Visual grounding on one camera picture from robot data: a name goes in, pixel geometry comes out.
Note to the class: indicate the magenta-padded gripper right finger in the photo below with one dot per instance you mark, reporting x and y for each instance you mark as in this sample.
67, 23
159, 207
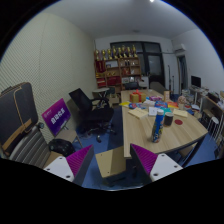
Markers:
165, 165

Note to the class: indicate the flat round red coaster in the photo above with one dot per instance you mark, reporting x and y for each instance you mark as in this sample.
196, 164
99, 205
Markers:
178, 122

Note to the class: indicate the yellow gift box red ribbon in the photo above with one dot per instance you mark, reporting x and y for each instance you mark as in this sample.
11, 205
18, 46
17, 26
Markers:
137, 97

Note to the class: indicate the small tan carton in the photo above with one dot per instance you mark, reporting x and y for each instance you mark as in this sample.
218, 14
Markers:
166, 96

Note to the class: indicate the blue patterned book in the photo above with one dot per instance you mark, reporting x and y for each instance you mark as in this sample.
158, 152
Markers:
133, 105

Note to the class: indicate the white air conditioner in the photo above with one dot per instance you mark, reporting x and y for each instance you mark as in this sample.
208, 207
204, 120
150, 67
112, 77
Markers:
180, 47

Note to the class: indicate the black office chair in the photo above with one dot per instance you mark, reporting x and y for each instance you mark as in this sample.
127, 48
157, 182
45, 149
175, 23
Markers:
131, 86
91, 113

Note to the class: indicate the dark suitcase tan trim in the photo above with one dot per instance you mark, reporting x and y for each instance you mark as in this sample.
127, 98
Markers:
16, 113

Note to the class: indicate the dark cup white rim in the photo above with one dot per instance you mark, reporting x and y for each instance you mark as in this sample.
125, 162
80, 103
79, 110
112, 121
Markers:
168, 120

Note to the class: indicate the grey striped chair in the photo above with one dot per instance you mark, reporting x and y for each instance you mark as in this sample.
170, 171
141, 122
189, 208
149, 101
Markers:
28, 146

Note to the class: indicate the wooden shelf unit with trophies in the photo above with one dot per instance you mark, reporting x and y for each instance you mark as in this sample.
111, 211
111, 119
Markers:
116, 71

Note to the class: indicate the small white round table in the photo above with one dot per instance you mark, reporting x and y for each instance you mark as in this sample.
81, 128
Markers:
101, 90

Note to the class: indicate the black bag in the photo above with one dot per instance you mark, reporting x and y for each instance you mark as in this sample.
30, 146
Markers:
61, 146

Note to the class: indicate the purple sign board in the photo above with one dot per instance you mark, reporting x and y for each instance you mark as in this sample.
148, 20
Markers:
56, 116

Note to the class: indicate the long wooden side desk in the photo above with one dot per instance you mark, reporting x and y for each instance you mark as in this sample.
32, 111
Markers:
210, 100

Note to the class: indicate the black computer monitor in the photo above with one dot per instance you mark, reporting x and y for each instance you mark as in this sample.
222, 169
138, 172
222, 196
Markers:
196, 81

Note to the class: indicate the pink packet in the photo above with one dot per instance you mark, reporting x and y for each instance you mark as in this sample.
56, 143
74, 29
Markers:
155, 98

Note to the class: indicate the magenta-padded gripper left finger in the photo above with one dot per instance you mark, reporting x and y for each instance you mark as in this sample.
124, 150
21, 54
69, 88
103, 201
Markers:
58, 166

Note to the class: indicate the pink flowers in white pot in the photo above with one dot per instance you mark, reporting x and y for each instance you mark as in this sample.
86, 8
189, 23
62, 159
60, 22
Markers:
181, 101

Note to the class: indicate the white round stool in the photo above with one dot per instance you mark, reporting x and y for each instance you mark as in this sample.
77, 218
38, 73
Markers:
213, 121

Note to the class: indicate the yellow envelope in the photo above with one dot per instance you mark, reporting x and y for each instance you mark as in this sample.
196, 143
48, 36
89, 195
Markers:
180, 113
137, 113

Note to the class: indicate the blue drink bottle white cap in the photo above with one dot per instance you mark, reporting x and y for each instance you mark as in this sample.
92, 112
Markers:
157, 128

